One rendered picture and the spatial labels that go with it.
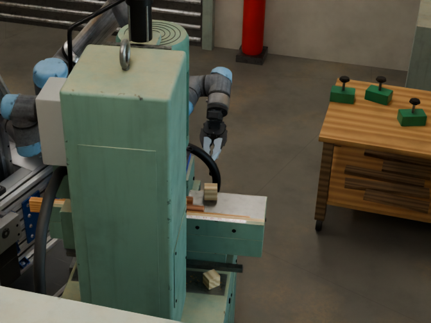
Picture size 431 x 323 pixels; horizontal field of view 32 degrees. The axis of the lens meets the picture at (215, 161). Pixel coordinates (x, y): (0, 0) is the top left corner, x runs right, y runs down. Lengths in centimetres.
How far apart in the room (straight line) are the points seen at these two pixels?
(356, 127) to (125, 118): 199
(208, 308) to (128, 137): 67
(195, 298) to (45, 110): 74
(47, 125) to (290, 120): 294
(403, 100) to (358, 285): 89
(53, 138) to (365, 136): 194
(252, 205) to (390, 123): 135
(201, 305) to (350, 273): 145
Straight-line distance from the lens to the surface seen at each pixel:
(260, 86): 476
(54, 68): 266
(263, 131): 429
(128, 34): 173
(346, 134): 332
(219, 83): 261
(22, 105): 224
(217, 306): 204
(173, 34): 185
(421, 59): 407
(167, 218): 162
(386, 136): 334
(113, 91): 149
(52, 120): 159
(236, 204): 222
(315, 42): 510
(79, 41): 271
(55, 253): 315
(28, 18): 563
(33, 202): 220
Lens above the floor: 223
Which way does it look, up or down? 34 degrees down
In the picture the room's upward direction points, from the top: 2 degrees clockwise
